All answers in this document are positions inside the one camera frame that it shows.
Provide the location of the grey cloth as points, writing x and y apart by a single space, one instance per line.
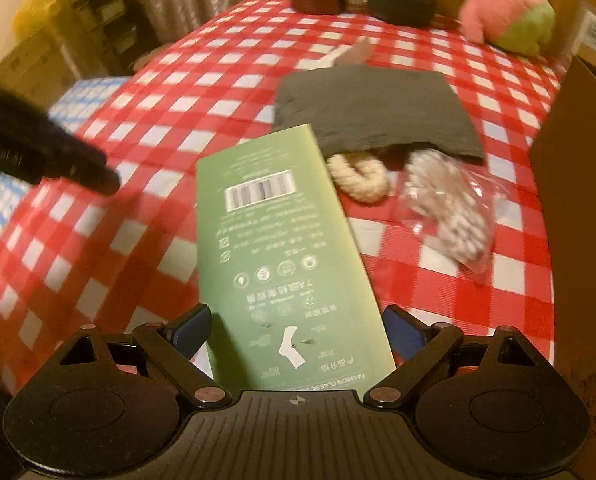
377 105

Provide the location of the yellow plastic bag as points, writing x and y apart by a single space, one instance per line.
38 5

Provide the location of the pink starfish plush toy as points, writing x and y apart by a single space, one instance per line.
497 0

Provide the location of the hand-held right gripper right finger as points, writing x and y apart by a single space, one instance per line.
402 335

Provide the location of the brown cardboard box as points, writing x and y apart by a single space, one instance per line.
577 260

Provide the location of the cream fluffy sock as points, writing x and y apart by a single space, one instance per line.
362 185

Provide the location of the green sock package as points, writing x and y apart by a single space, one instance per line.
278 260

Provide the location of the beige stocking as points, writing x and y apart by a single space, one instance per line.
355 52

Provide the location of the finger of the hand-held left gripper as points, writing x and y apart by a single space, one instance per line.
85 167

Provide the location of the dark glass jar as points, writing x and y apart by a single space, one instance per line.
400 2

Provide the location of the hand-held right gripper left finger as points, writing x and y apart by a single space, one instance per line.
190 332

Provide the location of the clear plastic bag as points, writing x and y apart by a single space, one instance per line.
452 210

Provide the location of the tan cardboard carton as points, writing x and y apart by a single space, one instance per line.
33 65

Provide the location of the dark storage shelf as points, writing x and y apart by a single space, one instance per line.
108 20

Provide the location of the red checkered tablecloth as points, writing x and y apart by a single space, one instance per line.
178 85

